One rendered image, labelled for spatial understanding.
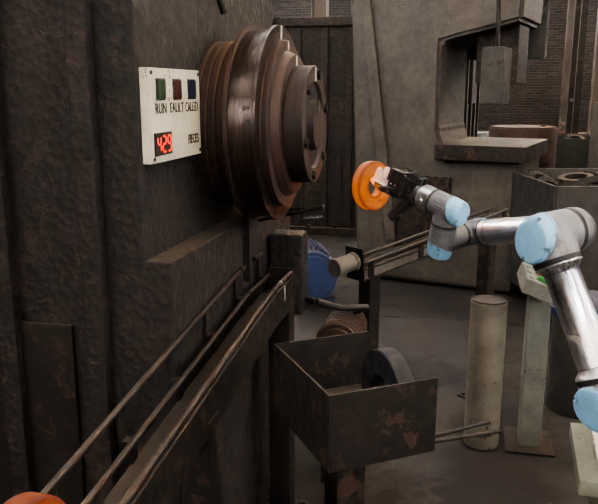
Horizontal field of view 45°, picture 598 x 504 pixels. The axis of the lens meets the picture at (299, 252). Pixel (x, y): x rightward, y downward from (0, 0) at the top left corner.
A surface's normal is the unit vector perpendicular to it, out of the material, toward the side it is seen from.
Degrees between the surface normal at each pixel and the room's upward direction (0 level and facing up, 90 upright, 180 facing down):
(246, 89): 69
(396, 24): 90
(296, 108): 73
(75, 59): 90
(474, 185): 90
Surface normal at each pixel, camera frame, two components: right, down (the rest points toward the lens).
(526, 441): -0.23, 0.21
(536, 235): -0.88, 0.04
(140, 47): 0.97, 0.05
